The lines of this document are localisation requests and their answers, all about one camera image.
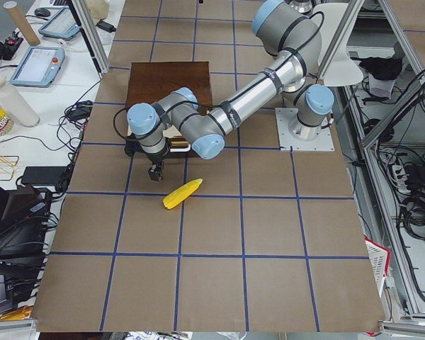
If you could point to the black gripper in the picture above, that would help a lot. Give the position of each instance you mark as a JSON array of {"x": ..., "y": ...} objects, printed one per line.
[{"x": 156, "y": 161}]

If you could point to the yellow toy corn cob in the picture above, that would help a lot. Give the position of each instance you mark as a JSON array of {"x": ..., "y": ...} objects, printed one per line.
[{"x": 180, "y": 194}]

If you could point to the wooden drawer with white handle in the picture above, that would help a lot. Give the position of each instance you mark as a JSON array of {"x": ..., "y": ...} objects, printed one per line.
[{"x": 177, "y": 142}]

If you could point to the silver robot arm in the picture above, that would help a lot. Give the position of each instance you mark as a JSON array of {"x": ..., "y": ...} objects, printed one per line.
[{"x": 294, "y": 41}]

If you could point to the dark wooden drawer cabinet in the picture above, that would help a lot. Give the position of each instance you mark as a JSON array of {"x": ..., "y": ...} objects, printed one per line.
[{"x": 151, "y": 81}]

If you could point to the black power adapter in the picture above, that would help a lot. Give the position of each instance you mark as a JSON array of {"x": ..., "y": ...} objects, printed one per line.
[{"x": 42, "y": 175}]

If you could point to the black laptop stand equipment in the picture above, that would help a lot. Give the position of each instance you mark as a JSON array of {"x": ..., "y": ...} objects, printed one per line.
[{"x": 25, "y": 218}]

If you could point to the frosted plastic bottle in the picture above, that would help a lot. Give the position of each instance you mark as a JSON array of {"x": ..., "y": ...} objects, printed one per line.
[{"x": 16, "y": 106}]

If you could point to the near teach pendant tablet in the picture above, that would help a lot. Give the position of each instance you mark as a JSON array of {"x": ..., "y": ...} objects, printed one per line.
[{"x": 38, "y": 67}]

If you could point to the teach pendant tablet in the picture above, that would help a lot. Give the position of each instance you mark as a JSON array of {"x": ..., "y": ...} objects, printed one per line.
[
  {"x": 38, "y": 67},
  {"x": 61, "y": 25}
]

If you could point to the far teach pendant tablet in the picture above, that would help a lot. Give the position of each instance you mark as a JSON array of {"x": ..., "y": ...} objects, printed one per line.
[{"x": 61, "y": 25}]

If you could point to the cardboard tube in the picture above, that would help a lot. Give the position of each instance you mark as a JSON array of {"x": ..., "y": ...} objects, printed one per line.
[{"x": 16, "y": 14}]

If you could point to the orange metallic object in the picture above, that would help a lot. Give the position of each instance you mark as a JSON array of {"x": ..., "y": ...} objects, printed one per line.
[{"x": 17, "y": 314}]

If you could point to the black computer mouse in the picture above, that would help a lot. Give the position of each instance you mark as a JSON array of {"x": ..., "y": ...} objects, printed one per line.
[{"x": 42, "y": 12}]

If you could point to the white chair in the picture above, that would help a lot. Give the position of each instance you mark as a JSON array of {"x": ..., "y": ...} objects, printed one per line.
[{"x": 335, "y": 66}]

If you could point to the white red plastic basket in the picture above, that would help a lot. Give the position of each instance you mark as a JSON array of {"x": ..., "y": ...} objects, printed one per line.
[{"x": 380, "y": 260}]

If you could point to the white power strip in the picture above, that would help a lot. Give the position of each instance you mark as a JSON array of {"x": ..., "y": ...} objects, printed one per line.
[{"x": 399, "y": 178}]

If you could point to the black cloth on bin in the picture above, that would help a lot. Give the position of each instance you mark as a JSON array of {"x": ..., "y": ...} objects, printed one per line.
[{"x": 382, "y": 68}]

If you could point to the aluminium frame post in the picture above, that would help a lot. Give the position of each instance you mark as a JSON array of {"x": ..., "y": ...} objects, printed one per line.
[{"x": 84, "y": 21}]

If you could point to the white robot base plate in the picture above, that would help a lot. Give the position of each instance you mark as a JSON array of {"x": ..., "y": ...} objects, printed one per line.
[{"x": 295, "y": 137}]

